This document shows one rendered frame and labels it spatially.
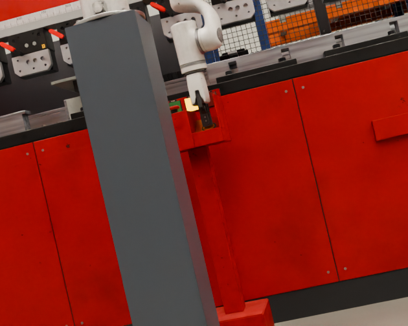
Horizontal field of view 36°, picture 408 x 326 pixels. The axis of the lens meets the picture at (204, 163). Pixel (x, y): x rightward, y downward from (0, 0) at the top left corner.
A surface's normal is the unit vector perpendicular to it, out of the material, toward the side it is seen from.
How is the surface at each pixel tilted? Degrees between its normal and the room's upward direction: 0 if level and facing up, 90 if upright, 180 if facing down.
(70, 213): 90
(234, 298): 90
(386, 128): 90
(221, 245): 90
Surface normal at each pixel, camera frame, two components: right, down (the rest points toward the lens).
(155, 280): -0.14, 0.02
